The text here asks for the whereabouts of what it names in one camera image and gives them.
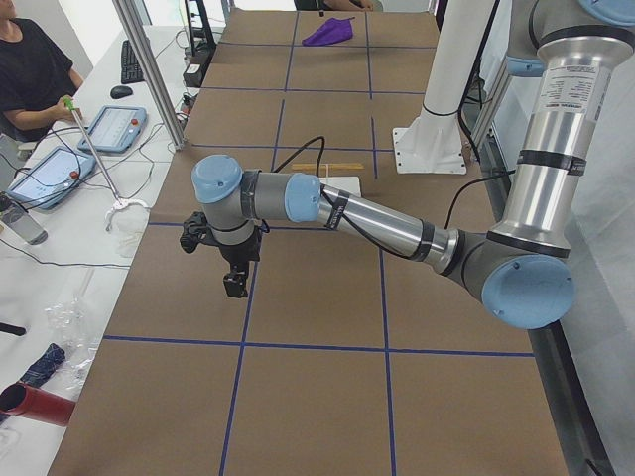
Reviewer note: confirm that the red cylinder tube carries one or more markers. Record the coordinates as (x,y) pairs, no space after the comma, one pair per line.
(22,400)

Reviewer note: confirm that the black keyboard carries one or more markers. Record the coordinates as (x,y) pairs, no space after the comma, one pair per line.
(130,69)

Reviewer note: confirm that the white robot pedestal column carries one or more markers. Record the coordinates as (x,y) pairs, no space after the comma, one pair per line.
(432,143)

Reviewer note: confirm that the person in black shirt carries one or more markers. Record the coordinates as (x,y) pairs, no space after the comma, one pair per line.
(37,78)

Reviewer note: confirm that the black power adapter box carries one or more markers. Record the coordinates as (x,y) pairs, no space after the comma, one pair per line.
(196,69)

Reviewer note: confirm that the aluminium frame post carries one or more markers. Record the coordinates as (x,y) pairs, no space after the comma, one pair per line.
(133,27)

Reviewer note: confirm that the reacher grabber stick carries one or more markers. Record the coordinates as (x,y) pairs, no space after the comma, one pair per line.
(120,203)

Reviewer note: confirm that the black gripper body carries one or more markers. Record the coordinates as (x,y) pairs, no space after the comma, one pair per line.
(239,254)

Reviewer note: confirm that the wooden rack dowel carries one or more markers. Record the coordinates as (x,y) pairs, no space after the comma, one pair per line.
(324,168)

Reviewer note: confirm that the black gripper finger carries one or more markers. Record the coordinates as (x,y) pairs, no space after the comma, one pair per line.
(235,284)

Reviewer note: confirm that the black computer mouse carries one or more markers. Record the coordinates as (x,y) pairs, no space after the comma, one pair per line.
(121,91)

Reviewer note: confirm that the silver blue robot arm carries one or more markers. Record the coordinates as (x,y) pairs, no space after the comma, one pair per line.
(517,269)

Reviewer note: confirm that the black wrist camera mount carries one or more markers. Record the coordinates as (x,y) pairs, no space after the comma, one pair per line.
(196,231)

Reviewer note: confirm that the white rack base tray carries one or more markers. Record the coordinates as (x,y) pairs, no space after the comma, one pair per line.
(350,184)

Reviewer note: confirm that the purple towel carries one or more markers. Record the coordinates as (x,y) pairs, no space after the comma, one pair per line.
(333,31)

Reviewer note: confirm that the crumpled clear plastic wrap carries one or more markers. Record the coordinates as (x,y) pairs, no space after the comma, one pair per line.
(74,333)

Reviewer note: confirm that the blue teach pendant tablet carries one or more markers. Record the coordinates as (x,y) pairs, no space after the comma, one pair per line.
(116,128)

